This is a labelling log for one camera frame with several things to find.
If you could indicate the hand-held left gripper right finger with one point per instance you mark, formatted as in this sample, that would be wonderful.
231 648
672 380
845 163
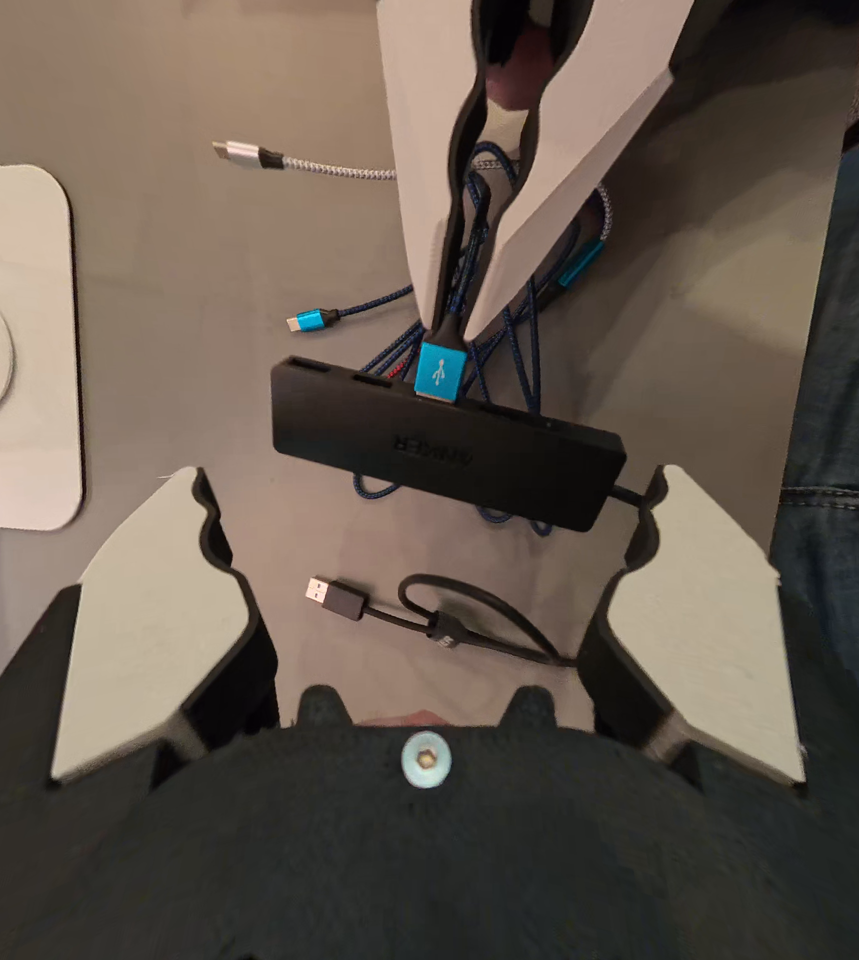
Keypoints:
707 630

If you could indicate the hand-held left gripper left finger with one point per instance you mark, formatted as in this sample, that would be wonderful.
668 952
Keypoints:
152 622

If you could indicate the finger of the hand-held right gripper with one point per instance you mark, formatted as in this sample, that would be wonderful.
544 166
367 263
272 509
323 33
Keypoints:
422 112
609 97

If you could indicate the black Anker USB hub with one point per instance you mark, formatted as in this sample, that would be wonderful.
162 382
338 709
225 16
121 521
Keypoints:
339 600

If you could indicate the person's right hand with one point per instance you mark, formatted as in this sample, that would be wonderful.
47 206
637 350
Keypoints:
523 67

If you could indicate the person's leg in jeans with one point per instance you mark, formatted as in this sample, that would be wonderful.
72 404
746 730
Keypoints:
857 337

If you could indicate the white document stand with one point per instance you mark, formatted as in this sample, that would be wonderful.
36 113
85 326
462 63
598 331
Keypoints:
17 262

